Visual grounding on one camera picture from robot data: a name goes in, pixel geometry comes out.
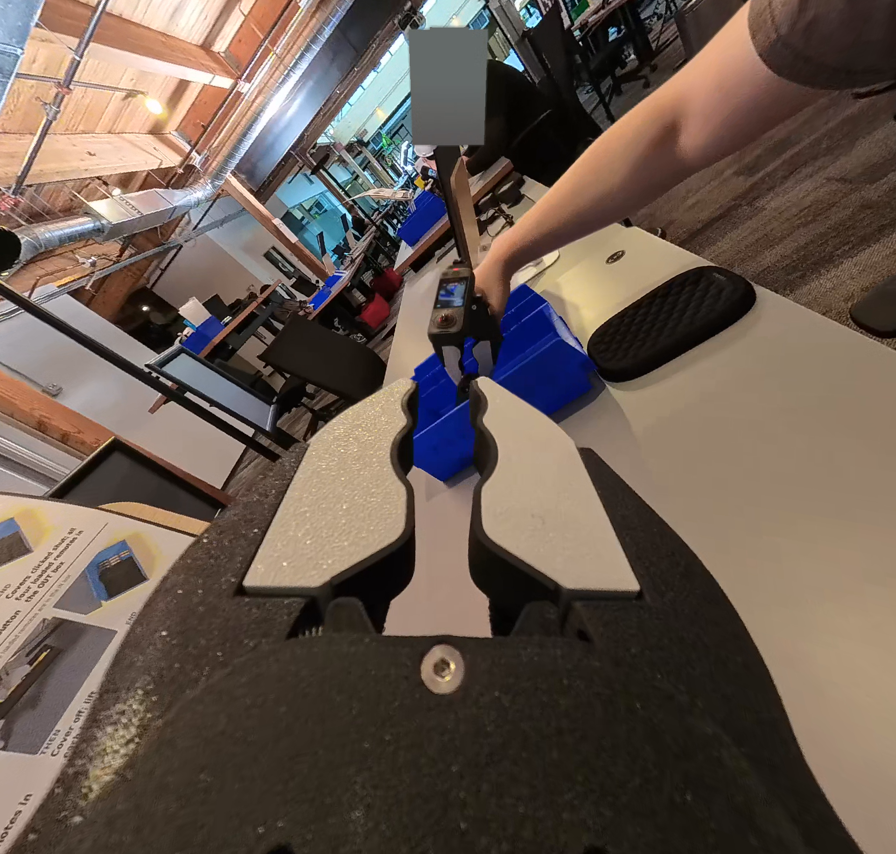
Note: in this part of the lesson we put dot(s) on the dark framed panel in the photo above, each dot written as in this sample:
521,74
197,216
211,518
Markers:
133,479

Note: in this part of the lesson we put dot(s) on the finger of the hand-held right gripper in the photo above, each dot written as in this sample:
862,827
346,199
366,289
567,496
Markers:
484,360
453,367

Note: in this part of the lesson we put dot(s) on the instruction sheet on stand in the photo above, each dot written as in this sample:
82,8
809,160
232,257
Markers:
161,514

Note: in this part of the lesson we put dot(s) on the large silver duct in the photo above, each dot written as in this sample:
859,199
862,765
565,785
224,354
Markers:
21,13

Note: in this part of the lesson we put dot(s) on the thin black framed board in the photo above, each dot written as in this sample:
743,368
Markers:
458,209

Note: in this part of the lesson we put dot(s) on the silver ventilation duct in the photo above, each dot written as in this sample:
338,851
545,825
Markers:
119,220

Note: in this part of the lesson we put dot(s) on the blue storage bin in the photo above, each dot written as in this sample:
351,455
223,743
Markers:
199,336
420,220
325,294

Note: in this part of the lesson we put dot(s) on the red bag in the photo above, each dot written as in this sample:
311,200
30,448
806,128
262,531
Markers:
376,309
386,283

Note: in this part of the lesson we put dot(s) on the printed instruction sheet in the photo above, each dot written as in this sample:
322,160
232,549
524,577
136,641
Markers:
63,623

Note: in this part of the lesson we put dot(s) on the metal folding stand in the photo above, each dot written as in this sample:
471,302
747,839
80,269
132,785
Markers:
535,260

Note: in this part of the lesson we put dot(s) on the person's right hand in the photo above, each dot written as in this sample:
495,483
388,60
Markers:
495,280

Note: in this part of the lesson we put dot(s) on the black wrist rest pad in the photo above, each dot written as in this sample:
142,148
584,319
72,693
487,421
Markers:
672,322

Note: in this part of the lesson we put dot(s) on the black office chair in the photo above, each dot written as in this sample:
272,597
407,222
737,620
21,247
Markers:
322,364

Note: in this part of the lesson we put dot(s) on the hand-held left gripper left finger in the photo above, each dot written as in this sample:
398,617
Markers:
329,504

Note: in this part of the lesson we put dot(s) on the person's right forearm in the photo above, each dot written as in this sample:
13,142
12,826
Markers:
630,167

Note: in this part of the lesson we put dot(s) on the ceiling light bulb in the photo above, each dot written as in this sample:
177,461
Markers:
152,104

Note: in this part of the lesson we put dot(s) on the blue plastic bin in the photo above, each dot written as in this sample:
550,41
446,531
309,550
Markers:
532,357

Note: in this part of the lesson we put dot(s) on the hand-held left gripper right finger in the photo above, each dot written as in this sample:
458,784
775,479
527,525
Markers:
553,518

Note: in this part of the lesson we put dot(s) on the grey screen black frame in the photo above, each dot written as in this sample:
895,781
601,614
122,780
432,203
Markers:
210,385

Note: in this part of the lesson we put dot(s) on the grey office chair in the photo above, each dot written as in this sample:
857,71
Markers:
878,308

